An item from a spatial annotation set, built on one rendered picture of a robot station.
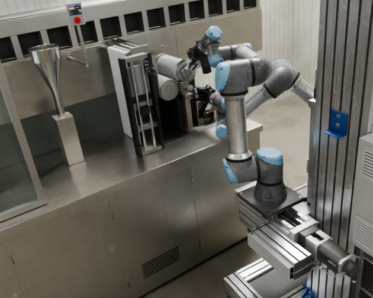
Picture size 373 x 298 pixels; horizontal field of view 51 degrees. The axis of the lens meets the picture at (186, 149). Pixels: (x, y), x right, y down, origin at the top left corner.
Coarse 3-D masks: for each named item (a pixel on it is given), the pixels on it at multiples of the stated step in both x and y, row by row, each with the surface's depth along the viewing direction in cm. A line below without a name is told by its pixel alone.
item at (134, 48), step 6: (108, 42) 222; (114, 42) 224; (120, 42) 217; (126, 42) 218; (132, 42) 213; (120, 48) 210; (126, 48) 204; (132, 48) 198; (138, 48) 200; (144, 48) 202; (132, 54) 199
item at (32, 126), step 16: (112, 96) 240; (48, 112) 221; (80, 112) 232; (96, 112) 237; (112, 112) 244; (32, 128) 219; (48, 128) 224; (80, 128) 235; (96, 128) 241; (112, 128) 247; (32, 144) 222; (48, 144) 228
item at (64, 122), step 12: (60, 60) 190; (48, 72) 187; (48, 84) 192; (60, 96) 198; (60, 108) 200; (60, 120) 199; (72, 120) 203; (60, 132) 201; (72, 132) 205; (60, 144) 210; (72, 144) 207; (72, 156) 210
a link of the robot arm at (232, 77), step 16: (224, 64) 152; (240, 64) 152; (224, 80) 151; (240, 80) 152; (224, 96) 156; (240, 96) 155; (240, 112) 159; (240, 128) 161; (240, 144) 164; (224, 160) 169; (240, 160) 165; (240, 176) 167; (256, 176) 168
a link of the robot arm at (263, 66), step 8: (232, 48) 189; (240, 48) 184; (248, 48) 181; (232, 56) 190; (240, 56) 179; (248, 56) 170; (256, 56) 161; (264, 56) 160; (256, 64) 152; (264, 64) 153; (256, 72) 152; (264, 72) 153; (256, 80) 153; (264, 80) 156
